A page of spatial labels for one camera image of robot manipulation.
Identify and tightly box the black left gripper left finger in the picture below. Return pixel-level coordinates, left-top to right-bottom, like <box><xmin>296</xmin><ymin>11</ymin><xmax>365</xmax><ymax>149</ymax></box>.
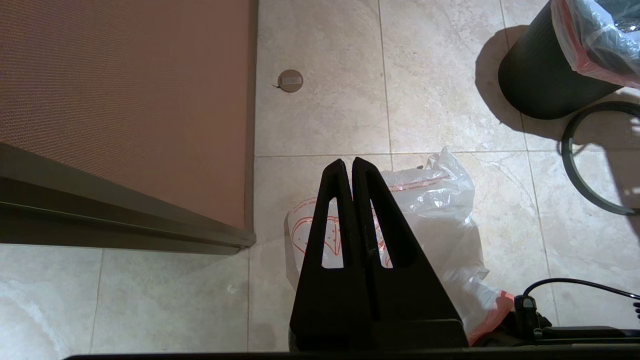
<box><xmin>289</xmin><ymin>159</ymin><xmax>372</xmax><ymax>324</ymax></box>

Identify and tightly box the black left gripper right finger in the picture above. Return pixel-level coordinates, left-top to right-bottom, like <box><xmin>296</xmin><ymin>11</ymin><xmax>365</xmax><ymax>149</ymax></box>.
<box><xmin>351</xmin><ymin>157</ymin><xmax>462</xmax><ymax>322</ymax></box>

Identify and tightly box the new white red-printed bag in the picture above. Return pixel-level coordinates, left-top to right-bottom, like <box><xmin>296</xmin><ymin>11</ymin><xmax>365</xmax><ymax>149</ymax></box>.
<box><xmin>284</xmin><ymin>147</ymin><xmax>515</xmax><ymax>347</ymax></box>

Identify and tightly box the grey bin retaining ring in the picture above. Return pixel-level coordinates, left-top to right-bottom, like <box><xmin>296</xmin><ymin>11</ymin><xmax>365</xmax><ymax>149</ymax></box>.
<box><xmin>560</xmin><ymin>101</ymin><xmax>640</xmax><ymax>216</ymax></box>

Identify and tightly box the black round trash bin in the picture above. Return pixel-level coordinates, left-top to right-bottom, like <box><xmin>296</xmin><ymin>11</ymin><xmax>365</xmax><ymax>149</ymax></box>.
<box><xmin>498</xmin><ymin>0</ymin><xmax>625</xmax><ymax>120</ymax></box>

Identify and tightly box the white plastic bag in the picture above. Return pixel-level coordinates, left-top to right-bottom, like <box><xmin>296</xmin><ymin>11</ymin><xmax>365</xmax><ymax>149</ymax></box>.
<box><xmin>551</xmin><ymin>0</ymin><xmax>640</xmax><ymax>90</ymax></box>

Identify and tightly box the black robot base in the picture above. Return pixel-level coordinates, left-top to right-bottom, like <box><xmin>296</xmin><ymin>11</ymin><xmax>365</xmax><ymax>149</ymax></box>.
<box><xmin>472</xmin><ymin>320</ymin><xmax>640</xmax><ymax>351</ymax></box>

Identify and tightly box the round metal floor door stop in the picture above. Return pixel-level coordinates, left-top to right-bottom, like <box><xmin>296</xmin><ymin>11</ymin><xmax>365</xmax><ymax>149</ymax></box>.
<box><xmin>272</xmin><ymin>69</ymin><xmax>304</xmax><ymax>93</ymax></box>

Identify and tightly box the thin black cable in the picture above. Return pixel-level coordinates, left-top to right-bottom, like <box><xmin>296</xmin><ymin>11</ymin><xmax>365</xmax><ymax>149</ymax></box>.
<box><xmin>514</xmin><ymin>278</ymin><xmax>640</xmax><ymax>326</ymax></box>

